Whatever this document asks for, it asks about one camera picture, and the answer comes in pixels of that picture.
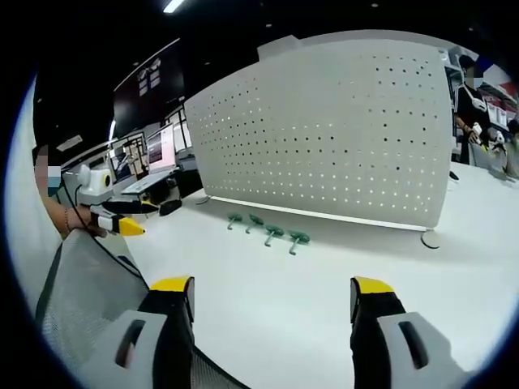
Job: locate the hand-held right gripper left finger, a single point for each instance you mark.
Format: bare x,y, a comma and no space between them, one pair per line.
140,352

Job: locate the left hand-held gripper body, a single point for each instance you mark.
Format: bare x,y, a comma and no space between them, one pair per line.
94,184

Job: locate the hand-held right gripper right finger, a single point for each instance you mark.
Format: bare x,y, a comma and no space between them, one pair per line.
405,352

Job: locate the green hook assembly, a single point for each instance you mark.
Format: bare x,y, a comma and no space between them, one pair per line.
234,219
254,221
299,237
275,232

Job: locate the white perforated mounting plate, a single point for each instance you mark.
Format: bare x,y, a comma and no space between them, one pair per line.
324,138

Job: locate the person's left hand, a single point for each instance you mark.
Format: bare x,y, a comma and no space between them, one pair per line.
77,219

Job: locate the grey keyboard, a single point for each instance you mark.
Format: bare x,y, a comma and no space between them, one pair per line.
148,181

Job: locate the computer monitor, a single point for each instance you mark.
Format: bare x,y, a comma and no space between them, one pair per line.
125,160
161,148

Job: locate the small black case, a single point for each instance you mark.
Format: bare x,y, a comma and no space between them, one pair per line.
170,207

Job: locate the grey mesh chair back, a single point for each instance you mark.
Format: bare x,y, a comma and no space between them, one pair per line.
81,283

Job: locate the small black table object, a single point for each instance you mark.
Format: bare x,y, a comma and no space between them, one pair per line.
453,176

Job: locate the ceiling light strip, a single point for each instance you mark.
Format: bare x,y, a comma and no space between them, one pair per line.
174,5

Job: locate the white partition panel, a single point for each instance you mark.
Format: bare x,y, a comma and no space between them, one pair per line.
277,46

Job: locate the large black wall screen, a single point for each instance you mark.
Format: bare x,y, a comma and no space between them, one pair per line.
150,85

